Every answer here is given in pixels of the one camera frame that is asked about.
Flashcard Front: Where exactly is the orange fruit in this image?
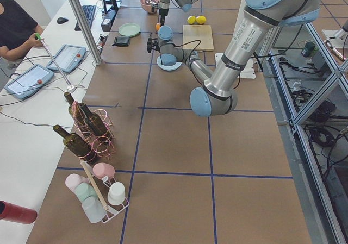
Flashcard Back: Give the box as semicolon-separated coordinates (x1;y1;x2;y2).
156;22;161;32

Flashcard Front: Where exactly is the light blue plate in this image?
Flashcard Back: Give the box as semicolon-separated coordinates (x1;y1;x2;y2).
157;56;182;71

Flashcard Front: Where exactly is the green plate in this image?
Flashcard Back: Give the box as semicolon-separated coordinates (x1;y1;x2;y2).
118;23;141;37

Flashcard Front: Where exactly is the person's hand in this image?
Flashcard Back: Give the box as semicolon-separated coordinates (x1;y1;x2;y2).
26;33;43;48

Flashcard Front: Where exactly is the pink bowl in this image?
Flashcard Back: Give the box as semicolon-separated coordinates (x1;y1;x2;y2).
140;0;160;14

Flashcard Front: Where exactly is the yellow lemon left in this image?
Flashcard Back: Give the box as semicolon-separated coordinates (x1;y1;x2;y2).
187;15;196;25

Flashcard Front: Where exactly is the yellow lemon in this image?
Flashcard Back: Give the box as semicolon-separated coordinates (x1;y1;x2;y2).
187;15;196;25
196;15;207;24

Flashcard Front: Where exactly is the wooden cutting board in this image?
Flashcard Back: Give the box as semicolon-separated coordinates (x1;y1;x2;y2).
182;25;214;51

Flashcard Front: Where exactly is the yellow lemon right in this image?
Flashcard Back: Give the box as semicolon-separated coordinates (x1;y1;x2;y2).
196;15;207;24

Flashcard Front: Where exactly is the dark grey folded cloth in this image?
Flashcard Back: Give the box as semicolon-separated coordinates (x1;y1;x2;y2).
112;36;131;47

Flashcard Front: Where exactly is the black computer box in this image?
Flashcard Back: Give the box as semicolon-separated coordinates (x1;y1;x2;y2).
101;8;116;32

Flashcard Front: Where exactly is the black keyboard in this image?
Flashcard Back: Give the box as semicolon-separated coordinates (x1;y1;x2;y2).
81;5;96;28

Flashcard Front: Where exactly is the teach pendant far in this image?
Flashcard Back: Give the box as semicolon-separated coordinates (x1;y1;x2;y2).
54;44;86;74

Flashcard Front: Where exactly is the teach pendant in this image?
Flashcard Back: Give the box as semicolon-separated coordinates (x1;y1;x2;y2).
4;64;54;99
54;44;86;74

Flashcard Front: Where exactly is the black computer mouse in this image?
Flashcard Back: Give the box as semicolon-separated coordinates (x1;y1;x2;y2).
57;17;69;24

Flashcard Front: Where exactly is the dark wine bottle back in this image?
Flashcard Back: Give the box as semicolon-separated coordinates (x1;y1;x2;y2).
79;102;112;141

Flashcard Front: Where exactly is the dark wine bottle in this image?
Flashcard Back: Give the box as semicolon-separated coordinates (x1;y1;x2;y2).
79;102;112;141
64;92;85;127
53;124;100;165

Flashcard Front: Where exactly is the pink rod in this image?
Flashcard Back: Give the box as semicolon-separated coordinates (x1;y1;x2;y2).
35;32;76;92

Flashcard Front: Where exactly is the teach pendant near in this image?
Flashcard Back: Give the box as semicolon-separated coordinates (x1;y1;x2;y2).
4;64;54;99

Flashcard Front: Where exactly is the person in black shirt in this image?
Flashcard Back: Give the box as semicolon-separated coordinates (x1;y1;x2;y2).
1;0;43;61

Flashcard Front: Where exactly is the dark wine bottle front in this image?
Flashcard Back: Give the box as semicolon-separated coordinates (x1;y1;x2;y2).
53;124;100;165

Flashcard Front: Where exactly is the white cup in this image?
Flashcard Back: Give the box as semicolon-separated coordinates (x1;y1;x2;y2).
108;182;126;205

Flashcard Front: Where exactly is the pale pink cup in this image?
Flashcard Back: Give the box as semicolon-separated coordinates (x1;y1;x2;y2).
65;173;89;192

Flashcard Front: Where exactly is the mint green cup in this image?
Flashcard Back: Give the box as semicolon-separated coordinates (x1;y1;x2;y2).
74;183;97;203

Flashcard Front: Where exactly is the grey cup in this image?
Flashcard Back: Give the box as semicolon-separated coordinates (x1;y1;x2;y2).
82;196;107;223

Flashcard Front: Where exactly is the red thermos bottle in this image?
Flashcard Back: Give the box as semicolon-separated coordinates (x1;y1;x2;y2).
1;201;38;224

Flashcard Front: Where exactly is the aluminium frame post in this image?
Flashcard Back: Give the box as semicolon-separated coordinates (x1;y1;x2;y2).
68;0;102;66

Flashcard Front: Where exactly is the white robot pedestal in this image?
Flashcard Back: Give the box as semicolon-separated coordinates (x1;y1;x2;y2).
215;53;256;79

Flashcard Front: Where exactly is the copper wire bottle rack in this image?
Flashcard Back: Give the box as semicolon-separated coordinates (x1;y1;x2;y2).
69;101;115;160

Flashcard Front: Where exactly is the wooden rack handle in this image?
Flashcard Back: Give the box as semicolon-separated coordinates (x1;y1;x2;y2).
80;161;109;211

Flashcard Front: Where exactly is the white wire cup rack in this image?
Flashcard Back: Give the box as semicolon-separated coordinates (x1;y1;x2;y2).
80;161;129;223

